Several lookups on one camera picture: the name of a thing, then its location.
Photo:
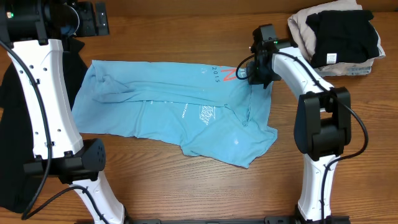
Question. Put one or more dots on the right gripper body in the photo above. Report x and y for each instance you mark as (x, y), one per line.
(261, 73)

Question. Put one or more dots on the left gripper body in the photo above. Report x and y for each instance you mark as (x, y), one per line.
(87, 27)

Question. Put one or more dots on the light blue t-shirt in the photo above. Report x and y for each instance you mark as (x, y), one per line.
(207, 110)

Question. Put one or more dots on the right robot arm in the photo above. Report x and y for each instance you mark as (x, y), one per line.
(322, 126)

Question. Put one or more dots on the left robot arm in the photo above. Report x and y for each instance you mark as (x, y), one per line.
(33, 33)

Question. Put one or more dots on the folded black t-shirt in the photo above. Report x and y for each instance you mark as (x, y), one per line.
(343, 36)

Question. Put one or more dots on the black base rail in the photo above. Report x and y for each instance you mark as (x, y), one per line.
(211, 221)

